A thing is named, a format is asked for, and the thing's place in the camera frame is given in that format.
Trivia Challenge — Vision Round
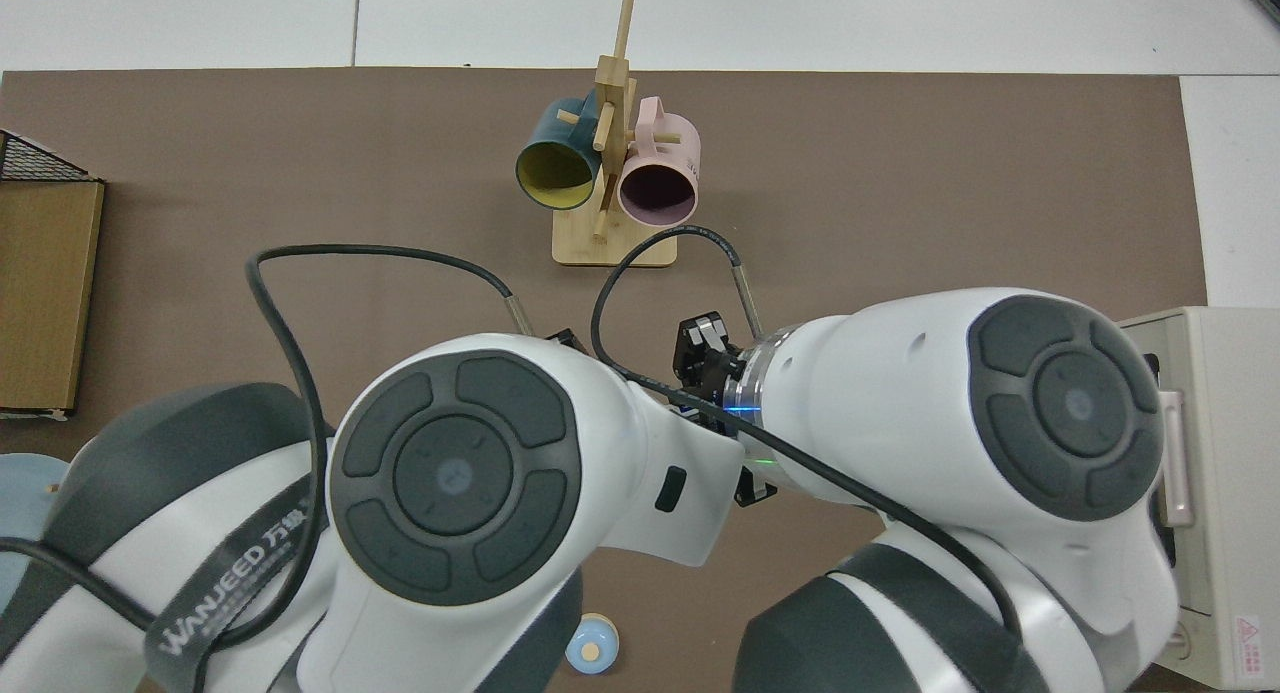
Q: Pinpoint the light blue plate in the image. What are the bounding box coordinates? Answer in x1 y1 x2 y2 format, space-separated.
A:
0 453 71 602

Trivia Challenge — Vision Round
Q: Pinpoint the pink mug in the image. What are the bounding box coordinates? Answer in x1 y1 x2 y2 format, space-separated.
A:
617 96 702 228

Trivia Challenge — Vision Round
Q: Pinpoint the wooden cup stand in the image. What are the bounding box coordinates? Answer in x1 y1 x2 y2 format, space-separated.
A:
552 0 681 268

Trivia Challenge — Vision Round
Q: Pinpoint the pale toaster oven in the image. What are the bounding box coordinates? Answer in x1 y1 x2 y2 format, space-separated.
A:
1115 306 1280 692

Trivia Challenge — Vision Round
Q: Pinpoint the small blue round bell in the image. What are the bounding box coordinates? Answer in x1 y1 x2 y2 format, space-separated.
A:
565 613 621 675

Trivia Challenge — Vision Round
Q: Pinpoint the wire basket with wooden floor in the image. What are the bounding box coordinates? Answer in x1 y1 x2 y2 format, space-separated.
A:
0 128 106 421

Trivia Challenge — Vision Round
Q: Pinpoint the dark teal mug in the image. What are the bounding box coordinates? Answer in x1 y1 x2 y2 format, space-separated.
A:
515 95 604 212

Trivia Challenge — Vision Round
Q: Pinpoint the brown table cloth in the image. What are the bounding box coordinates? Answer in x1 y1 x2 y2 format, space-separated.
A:
0 68 1206 693

